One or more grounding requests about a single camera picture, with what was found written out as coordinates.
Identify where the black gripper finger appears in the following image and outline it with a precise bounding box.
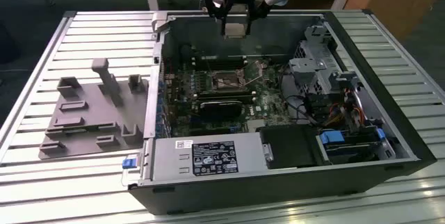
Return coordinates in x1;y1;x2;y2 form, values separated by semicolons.
244;0;276;37
199;0;231;36

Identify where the silver CPU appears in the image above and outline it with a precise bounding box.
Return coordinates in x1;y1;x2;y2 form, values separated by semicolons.
224;22;247;40

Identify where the CPU socket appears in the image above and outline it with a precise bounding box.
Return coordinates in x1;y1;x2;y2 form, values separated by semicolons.
209;69;250;92

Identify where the metal drive cage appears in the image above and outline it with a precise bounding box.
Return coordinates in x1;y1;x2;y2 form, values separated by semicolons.
287;25;360;96

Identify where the green motherboard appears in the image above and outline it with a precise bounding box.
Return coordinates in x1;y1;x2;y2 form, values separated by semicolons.
160;58;291;139

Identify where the black graphics card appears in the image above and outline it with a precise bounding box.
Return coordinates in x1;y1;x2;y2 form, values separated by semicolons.
197;100;244;119

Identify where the silver chipset heatsink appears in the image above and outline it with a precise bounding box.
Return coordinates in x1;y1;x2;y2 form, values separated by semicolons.
247;119;264;132

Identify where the wooden cabinet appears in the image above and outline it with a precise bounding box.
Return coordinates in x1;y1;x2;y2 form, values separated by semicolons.
342;0;445;44

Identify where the black disk bay box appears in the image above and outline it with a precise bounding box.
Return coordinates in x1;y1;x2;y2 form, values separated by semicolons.
259;126;330;170

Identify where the hard disk in blue carrier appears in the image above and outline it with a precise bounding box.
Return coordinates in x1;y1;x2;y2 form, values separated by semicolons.
318;129;383;165

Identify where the grey parts rack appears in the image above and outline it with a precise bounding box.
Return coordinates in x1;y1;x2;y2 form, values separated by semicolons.
37;58;149;160

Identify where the grey power supply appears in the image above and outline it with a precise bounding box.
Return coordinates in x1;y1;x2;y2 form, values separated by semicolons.
139;132;272;185

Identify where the blue case latch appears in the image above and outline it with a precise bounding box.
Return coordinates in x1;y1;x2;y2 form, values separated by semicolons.
121;156;137;170

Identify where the black PC case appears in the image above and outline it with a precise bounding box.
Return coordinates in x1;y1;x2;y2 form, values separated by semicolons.
127;9;437;216

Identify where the black wire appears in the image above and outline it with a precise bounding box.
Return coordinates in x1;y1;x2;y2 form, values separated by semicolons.
283;95;319;127

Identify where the coloured wire bundle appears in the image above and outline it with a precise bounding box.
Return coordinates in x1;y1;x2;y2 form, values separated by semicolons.
326;83;367;132

